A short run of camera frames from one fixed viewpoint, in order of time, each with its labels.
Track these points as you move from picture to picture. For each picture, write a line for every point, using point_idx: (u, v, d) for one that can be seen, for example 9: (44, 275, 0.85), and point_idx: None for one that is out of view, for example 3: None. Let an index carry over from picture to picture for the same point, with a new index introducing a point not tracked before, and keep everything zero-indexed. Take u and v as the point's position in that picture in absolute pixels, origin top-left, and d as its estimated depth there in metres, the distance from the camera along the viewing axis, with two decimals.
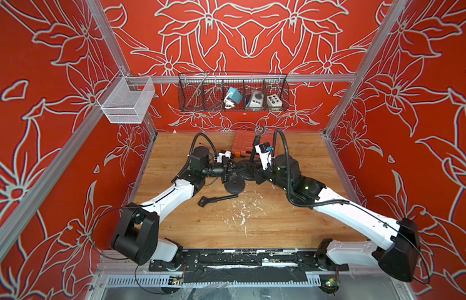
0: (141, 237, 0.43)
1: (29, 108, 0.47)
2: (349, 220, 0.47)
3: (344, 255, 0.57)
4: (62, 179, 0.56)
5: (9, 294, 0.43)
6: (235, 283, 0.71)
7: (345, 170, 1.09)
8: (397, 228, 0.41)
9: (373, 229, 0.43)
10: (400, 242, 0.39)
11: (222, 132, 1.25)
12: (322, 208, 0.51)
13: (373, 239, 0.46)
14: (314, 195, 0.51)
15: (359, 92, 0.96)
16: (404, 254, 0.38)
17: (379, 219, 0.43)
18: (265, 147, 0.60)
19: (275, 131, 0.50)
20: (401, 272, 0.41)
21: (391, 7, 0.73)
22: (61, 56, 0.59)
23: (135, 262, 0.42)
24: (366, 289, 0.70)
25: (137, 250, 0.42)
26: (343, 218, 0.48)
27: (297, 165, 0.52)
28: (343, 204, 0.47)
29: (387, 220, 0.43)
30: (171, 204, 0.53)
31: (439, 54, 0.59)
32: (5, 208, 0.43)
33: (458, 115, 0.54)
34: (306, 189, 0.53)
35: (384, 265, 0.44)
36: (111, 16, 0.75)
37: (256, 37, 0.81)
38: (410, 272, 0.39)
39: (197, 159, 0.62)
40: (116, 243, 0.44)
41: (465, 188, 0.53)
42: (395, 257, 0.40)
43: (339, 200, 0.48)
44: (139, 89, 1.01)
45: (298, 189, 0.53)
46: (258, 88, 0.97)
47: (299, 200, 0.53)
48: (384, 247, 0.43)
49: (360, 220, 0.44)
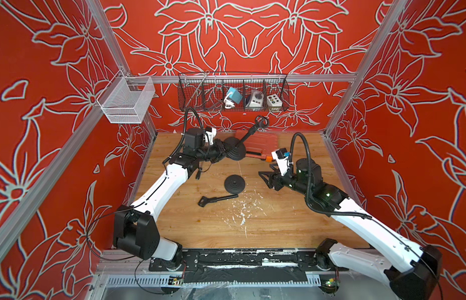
0: (141, 237, 0.42)
1: (29, 108, 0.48)
2: (367, 236, 0.46)
3: (348, 262, 0.57)
4: (62, 179, 0.56)
5: (9, 294, 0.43)
6: (235, 283, 0.71)
7: (345, 170, 1.09)
8: (419, 254, 0.40)
9: (392, 249, 0.42)
10: (418, 267, 0.38)
11: (222, 132, 1.25)
12: (340, 219, 0.50)
13: (391, 260, 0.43)
14: (334, 204, 0.50)
15: (359, 92, 0.96)
16: (421, 280, 0.37)
17: (401, 240, 0.42)
18: (282, 153, 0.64)
19: (296, 135, 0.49)
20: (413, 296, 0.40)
21: (391, 7, 0.73)
22: (61, 56, 0.59)
23: (141, 257, 0.43)
24: (366, 289, 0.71)
25: (141, 247, 0.42)
26: (362, 233, 0.47)
27: (319, 170, 0.52)
28: (364, 219, 0.46)
29: (410, 244, 0.41)
30: (164, 196, 0.50)
31: (439, 54, 0.59)
32: (5, 208, 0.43)
33: (459, 115, 0.54)
34: (327, 195, 0.52)
35: (396, 286, 0.43)
36: (111, 16, 0.75)
37: (256, 37, 0.81)
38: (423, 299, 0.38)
39: (191, 136, 0.59)
40: (118, 243, 0.44)
41: (465, 188, 0.53)
42: (410, 281, 0.39)
43: (361, 213, 0.47)
44: (139, 89, 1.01)
45: (318, 194, 0.53)
46: (258, 88, 0.97)
47: (317, 206, 0.53)
48: (401, 270, 0.41)
49: (380, 238, 0.43)
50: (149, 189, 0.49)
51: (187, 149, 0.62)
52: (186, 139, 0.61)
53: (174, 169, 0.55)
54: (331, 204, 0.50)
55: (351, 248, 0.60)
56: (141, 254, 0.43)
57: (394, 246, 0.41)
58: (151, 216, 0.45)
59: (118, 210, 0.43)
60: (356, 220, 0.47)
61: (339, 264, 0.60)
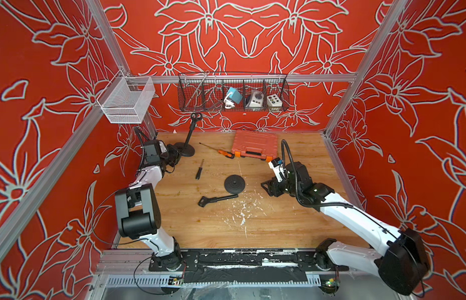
0: (147, 204, 0.48)
1: (29, 108, 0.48)
2: (351, 224, 0.49)
3: (344, 257, 0.57)
4: (62, 179, 0.56)
5: (9, 294, 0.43)
6: (235, 284, 0.71)
7: (345, 170, 1.09)
8: (397, 235, 0.42)
9: (371, 233, 0.44)
10: (395, 247, 0.40)
11: (222, 132, 1.25)
12: (327, 210, 0.54)
13: (373, 245, 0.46)
14: (321, 197, 0.55)
15: (359, 92, 0.96)
16: (396, 258, 0.39)
17: (379, 224, 0.45)
18: (276, 161, 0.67)
19: (281, 142, 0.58)
20: (399, 281, 0.41)
21: (391, 7, 0.73)
22: (61, 56, 0.59)
23: (153, 225, 0.47)
24: (366, 289, 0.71)
25: (149, 215, 0.47)
26: (346, 222, 0.50)
27: (305, 169, 0.60)
28: (346, 208, 0.50)
29: (389, 227, 0.44)
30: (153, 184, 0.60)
31: (439, 54, 0.59)
32: (5, 208, 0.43)
33: (458, 115, 0.54)
34: (314, 191, 0.57)
35: (383, 274, 0.44)
36: (111, 16, 0.75)
37: (256, 37, 0.81)
38: (405, 280, 0.39)
39: (151, 146, 0.71)
40: (126, 227, 0.46)
41: (465, 188, 0.53)
42: (392, 263, 0.40)
43: (343, 202, 0.52)
44: (139, 89, 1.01)
45: (307, 192, 0.58)
46: (258, 88, 0.97)
47: (306, 202, 0.58)
48: (381, 252, 0.43)
49: (361, 224, 0.46)
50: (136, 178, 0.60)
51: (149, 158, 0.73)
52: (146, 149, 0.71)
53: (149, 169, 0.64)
54: (318, 198, 0.55)
55: (349, 245, 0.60)
56: (151, 223, 0.47)
57: (373, 230, 0.44)
58: (151, 185, 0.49)
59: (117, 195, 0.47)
60: (339, 209, 0.51)
61: (338, 262, 0.60)
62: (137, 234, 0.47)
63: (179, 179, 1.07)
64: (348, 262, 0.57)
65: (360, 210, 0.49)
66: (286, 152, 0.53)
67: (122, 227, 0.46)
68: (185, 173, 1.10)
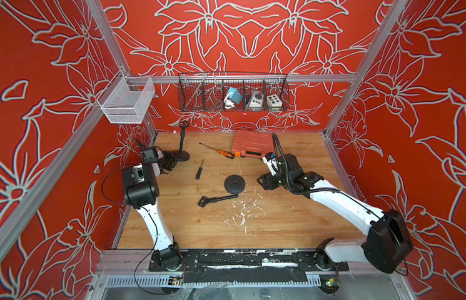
0: (148, 175, 0.59)
1: (28, 108, 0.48)
2: (338, 209, 0.51)
3: (339, 251, 0.58)
4: (62, 179, 0.56)
5: (9, 294, 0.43)
6: (235, 284, 0.71)
7: (346, 170, 1.09)
8: (380, 216, 0.43)
9: (356, 215, 0.46)
10: (378, 225, 0.41)
11: (222, 132, 1.25)
12: (316, 196, 0.56)
13: (358, 227, 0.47)
14: (310, 184, 0.57)
15: (359, 92, 0.96)
16: (379, 236, 0.40)
17: (364, 206, 0.46)
18: (269, 156, 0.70)
19: (273, 138, 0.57)
20: (382, 259, 0.42)
21: (391, 7, 0.73)
22: (61, 56, 0.59)
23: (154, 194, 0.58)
24: (366, 289, 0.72)
25: (151, 185, 0.57)
26: (334, 207, 0.52)
27: (295, 159, 0.63)
28: (334, 192, 0.52)
29: (373, 209, 0.45)
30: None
31: (439, 54, 0.59)
32: (4, 208, 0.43)
33: (458, 115, 0.54)
34: (304, 179, 0.59)
35: (368, 254, 0.45)
36: (111, 16, 0.75)
37: (256, 37, 0.81)
38: (388, 258, 0.40)
39: (150, 150, 0.84)
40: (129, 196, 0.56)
41: (465, 188, 0.53)
42: (375, 242, 0.42)
43: (331, 187, 0.54)
44: (139, 89, 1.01)
45: (297, 180, 0.60)
46: (258, 88, 0.97)
47: (296, 190, 0.60)
48: (366, 233, 0.45)
49: (347, 207, 0.48)
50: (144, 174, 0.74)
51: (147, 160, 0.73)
52: (145, 154, 0.84)
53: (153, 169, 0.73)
54: (308, 185, 0.56)
55: (344, 240, 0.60)
56: (152, 190, 0.57)
57: (358, 212, 0.46)
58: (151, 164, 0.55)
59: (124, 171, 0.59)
60: (328, 194, 0.52)
61: (337, 260, 0.60)
62: (139, 205, 0.59)
63: (179, 179, 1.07)
64: (344, 257, 0.57)
65: (347, 195, 0.51)
66: (277, 147, 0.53)
67: (127, 196, 0.56)
68: (185, 173, 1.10)
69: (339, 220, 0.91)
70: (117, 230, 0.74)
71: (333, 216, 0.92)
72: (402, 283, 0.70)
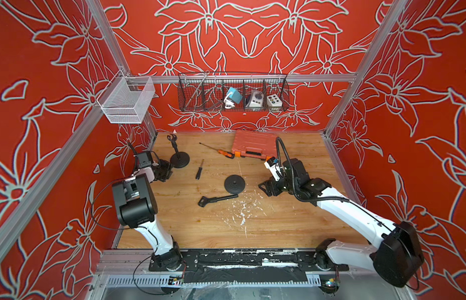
0: (144, 191, 0.51)
1: (29, 108, 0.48)
2: (346, 218, 0.50)
3: (343, 255, 0.57)
4: (62, 179, 0.56)
5: (9, 294, 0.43)
6: (234, 284, 0.71)
7: (346, 170, 1.09)
8: (391, 228, 0.42)
9: (366, 226, 0.45)
10: (390, 239, 0.40)
11: (222, 132, 1.25)
12: (323, 204, 0.55)
13: (368, 239, 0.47)
14: (318, 191, 0.55)
15: (360, 92, 0.95)
16: (392, 250, 0.39)
17: (375, 218, 0.45)
18: (272, 160, 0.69)
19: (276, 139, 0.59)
20: (393, 273, 0.41)
21: (391, 7, 0.73)
22: (61, 56, 0.59)
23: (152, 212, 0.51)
24: (366, 289, 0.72)
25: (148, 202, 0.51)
26: (342, 216, 0.51)
27: (301, 164, 0.61)
28: (343, 202, 0.51)
29: (385, 221, 0.44)
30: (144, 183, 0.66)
31: (439, 54, 0.59)
32: (4, 208, 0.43)
33: (459, 115, 0.54)
34: (311, 185, 0.58)
35: (378, 266, 0.44)
36: (111, 16, 0.75)
37: (256, 37, 0.81)
38: (400, 273, 0.39)
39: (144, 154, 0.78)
40: (125, 216, 0.49)
41: (465, 188, 0.53)
42: (386, 255, 0.41)
43: (339, 196, 0.52)
44: (139, 89, 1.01)
45: (303, 186, 0.59)
46: (258, 88, 0.97)
47: (303, 196, 0.59)
48: (375, 245, 0.44)
49: (356, 218, 0.47)
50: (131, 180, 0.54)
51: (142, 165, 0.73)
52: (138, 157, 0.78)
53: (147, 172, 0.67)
54: (315, 192, 0.55)
55: (346, 243, 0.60)
56: (151, 209, 0.51)
57: (368, 222, 0.45)
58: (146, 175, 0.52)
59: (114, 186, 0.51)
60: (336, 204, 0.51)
61: (338, 261, 0.60)
62: (136, 223, 0.53)
63: (179, 180, 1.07)
64: (346, 260, 0.57)
65: (357, 205, 0.49)
66: (282, 149, 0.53)
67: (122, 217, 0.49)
68: (186, 173, 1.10)
69: (339, 220, 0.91)
70: (117, 233, 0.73)
71: (333, 216, 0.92)
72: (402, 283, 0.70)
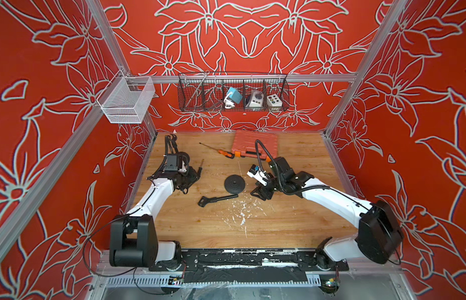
0: (142, 238, 0.42)
1: (28, 108, 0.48)
2: (330, 205, 0.52)
3: (337, 249, 0.58)
4: (62, 179, 0.56)
5: (9, 294, 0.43)
6: (235, 284, 0.71)
7: (345, 170, 1.09)
8: (368, 207, 0.45)
9: (346, 209, 0.47)
10: (367, 217, 0.42)
11: (222, 132, 1.25)
12: (308, 194, 0.57)
13: (350, 221, 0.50)
14: (301, 183, 0.58)
15: (359, 92, 0.96)
16: (369, 227, 0.41)
17: (353, 200, 0.48)
18: (254, 169, 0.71)
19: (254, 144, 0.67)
20: (375, 250, 0.43)
21: (391, 7, 0.73)
22: (61, 56, 0.59)
23: (144, 266, 0.42)
24: (366, 289, 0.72)
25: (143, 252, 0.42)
26: (325, 202, 0.53)
27: (284, 160, 0.65)
28: (324, 189, 0.53)
29: (361, 202, 0.47)
30: (156, 202, 0.52)
31: (439, 54, 0.59)
32: (4, 208, 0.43)
33: (459, 115, 0.54)
34: (296, 179, 0.60)
35: (361, 245, 0.46)
36: (111, 16, 0.75)
37: (256, 37, 0.81)
38: (381, 249, 0.41)
39: (173, 156, 0.69)
40: (116, 259, 0.42)
41: (465, 188, 0.53)
42: (366, 234, 0.43)
43: (321, 184, 0.55)
44: (139, 89, 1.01)
45: (289, 180, 0.61)
46: (258, 88, 0.97)
47: (289, 190, 0.61)
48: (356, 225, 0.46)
49: (338, 203, 0.49)
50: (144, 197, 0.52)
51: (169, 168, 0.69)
52: (167, 159, 0.69)
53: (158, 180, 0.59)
54: (300, 184, 0.58)
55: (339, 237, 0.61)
56: (145, 259, 0.42)
57: (347, 205, 0.47)
58: (151, 217, 0.44)
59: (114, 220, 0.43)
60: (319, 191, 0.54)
61: (337, 259, 0.60)
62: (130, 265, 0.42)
63: None
64: (342, 255, 0.57)
65: (336, 190, 0.52)
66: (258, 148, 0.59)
67: (114, 258, 0.42)
68: None
69: (339, 220, 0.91)
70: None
71: (333, 216, 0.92)
72: (402, 283, 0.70)
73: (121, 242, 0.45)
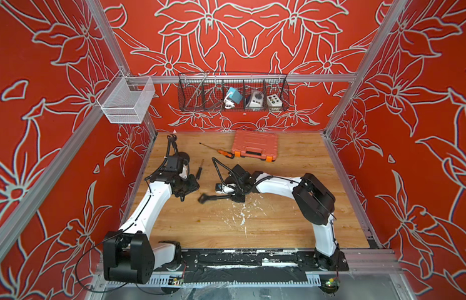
0: (136, 259, 0.40)
1: (28, 108, 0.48)
2: (276, 190, 0.61)
3: (319, 238, 0.61)
4: (62, 179, 0.56)
5: (9, 294, 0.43)
6: (235, 284, 0.71)
7: (346, 170, 1.09)
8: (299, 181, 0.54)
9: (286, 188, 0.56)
10: (298, 189, 0.51)
11: (222, 132, 1.25)
12: (261, 187, 0.66)
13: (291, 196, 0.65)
14: (253, 180, 0.68)
15: (360, 92, 0.95)
16: (299, 196, 0.50)
17: (288, 179, 0.58)
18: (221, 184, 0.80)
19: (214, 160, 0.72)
20: (313, 214, 0.51)
21: (391, 7, 0.73)
22: (61, 56, 0.59)
23: (139, 284, 0.41)
24: (366, 289, 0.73)
25: (137, 270, 0.40)
26: (273, 189, 0.62)
27: (239, 167, 0.76)
28: (270, 179, 0.63)
29: (294, 179, 0.56)
30: (152, 214, 0.49)
31: (439, 54, 0.59)
32: (4, 208, 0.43)
33: (459, 115, 0.54)
34: (249, 179, 0.69)
35: (304, 213, 0.54)
36: (111, 16, 0.75)
37: (256, 37, 0.81)
38: (315, 212, 0.50)
39: (174, 158, 0.66)
40: (111, 275, 0.41)
41: (465, 188, 0.53)
42: (301, 202, 0.51)
43: (266, 176, 0.65)
44: (139, 89, 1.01)
45: (245, 182, 0.70)
46: (258, 88, 0.97)
47: (247, 189, 0.70)
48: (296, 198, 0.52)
49: (280, 186, 0.58)
50: (139, 205, 0.49)
51: (169, 170, 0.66)
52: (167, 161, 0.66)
53: (156, 185, 0.56)
54: (253, 182, 0.67)
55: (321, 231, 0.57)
56: (138, 277, 0.41)
57: (285, 184, 0.57)
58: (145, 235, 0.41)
59: (106, 238, 0.41)
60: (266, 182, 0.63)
61: (331, 252, 0.62)
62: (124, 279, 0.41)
63: None
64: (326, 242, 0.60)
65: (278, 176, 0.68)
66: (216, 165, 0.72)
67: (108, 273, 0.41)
68: None
69: (339, 220, 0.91)
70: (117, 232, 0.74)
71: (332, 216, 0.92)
72: (402, 283, 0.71)
73: (114, 260, 0.42)
